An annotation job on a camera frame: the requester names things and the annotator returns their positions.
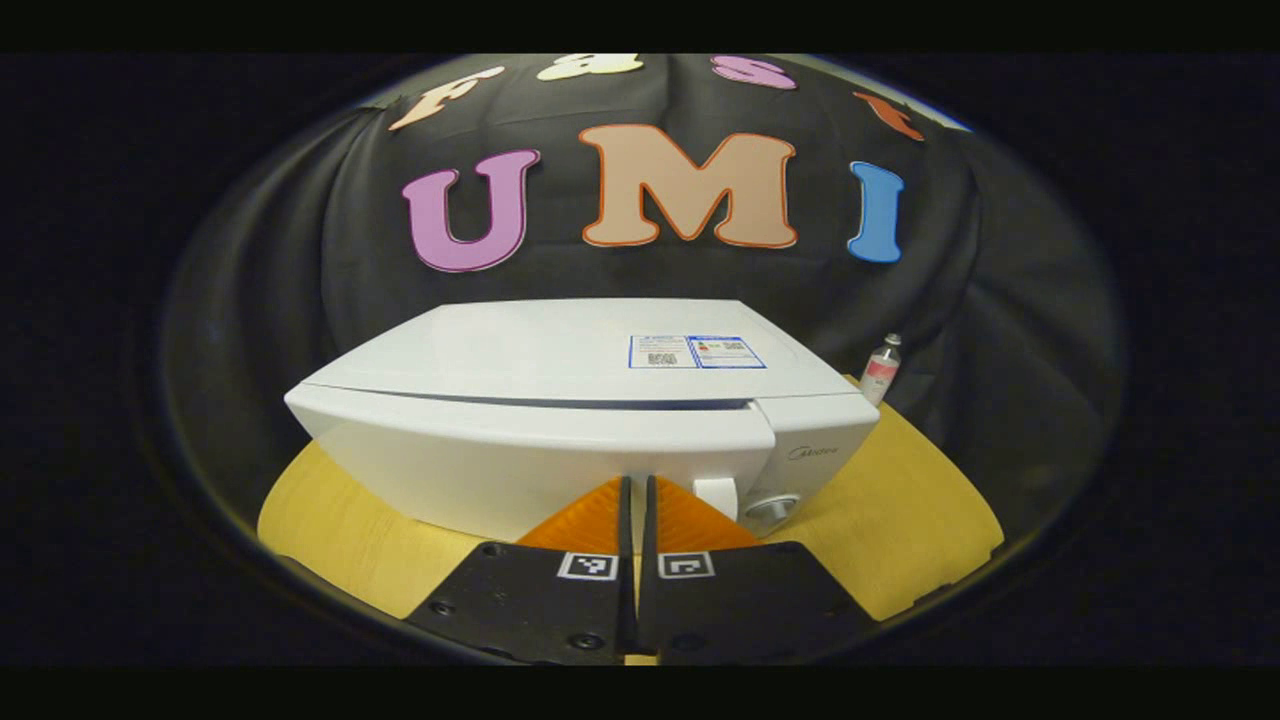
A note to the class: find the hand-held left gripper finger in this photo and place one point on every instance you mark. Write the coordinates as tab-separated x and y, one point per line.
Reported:
648	530
626	530

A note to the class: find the white microwave oven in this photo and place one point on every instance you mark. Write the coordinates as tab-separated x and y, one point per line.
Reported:
520	400

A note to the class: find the small clear bottle pink label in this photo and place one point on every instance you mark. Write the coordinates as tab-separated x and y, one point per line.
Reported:
880	375

